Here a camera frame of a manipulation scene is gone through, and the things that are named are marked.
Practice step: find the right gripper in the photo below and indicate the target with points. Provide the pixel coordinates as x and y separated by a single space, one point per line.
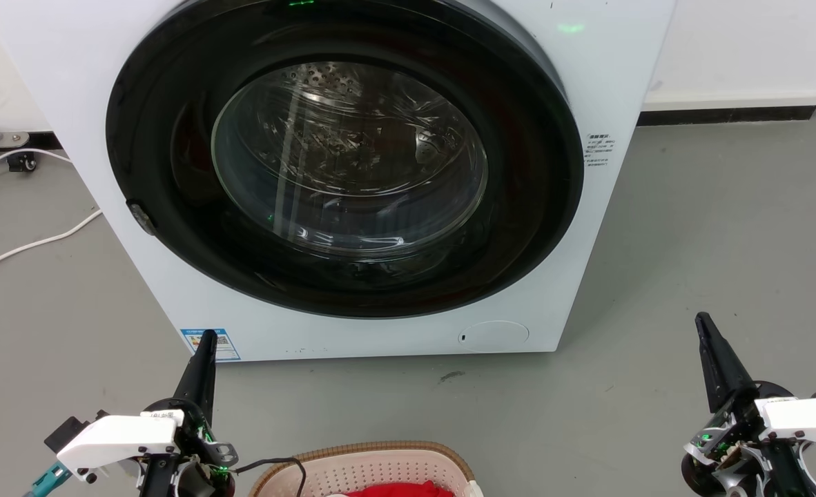
732 449

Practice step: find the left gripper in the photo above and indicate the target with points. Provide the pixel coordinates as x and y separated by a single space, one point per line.
197 455

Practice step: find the pink perforated laundry basket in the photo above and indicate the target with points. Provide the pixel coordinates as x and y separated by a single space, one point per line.
380 466

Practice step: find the blue energy label sticker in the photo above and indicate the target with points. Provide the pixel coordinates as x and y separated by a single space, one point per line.
223 345

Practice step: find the white front-load washing machine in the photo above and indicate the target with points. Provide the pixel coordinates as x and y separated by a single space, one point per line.
591 248

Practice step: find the round white filter cover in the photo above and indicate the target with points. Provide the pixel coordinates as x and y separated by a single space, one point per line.
496 335

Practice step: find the red garment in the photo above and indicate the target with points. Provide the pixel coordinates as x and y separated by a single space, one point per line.
401 491

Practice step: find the white text warning label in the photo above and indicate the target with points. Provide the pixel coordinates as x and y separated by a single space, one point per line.
598 150

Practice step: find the round black washer door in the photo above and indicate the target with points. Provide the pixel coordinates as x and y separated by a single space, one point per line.
173 138

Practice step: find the black baseboard strip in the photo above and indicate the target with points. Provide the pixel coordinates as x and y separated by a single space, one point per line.
725 115

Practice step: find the black caster wheel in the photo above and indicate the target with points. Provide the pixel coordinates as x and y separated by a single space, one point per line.
23 163

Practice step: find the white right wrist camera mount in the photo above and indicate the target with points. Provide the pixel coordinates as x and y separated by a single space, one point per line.
808 417

